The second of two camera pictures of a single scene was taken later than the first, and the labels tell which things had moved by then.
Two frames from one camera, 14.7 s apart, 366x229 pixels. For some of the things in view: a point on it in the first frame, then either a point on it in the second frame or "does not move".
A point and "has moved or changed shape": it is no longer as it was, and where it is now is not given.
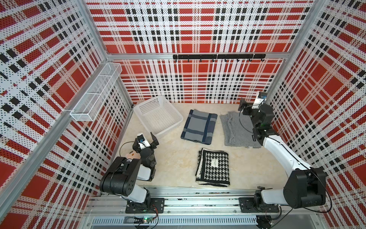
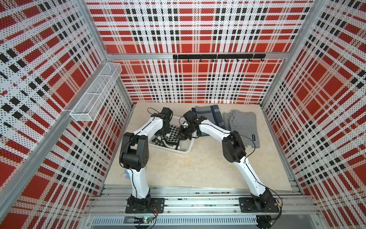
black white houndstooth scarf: [213, 168] -> [170, 139]
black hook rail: [249, 56] does not move
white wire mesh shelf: [87, 108] does not move
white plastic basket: [159, 114] -> [185, 146]
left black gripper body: [152, 146] -> [164, 130]
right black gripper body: [249, 111] -> [186, 131]
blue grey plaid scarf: [199, 127] has moved or changed shape
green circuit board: [143, 220] does not move
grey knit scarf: [238, 130] does not move
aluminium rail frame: [194, 208] does not move
